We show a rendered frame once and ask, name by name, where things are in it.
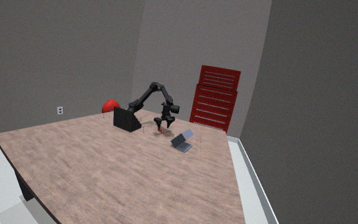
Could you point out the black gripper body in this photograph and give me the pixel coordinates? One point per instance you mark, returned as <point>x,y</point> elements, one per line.
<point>159,120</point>

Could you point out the dark grey sloped panel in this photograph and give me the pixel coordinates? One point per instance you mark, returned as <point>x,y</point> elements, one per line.
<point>179,142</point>

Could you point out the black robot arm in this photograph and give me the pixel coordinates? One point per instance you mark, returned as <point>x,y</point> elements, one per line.
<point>167,107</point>

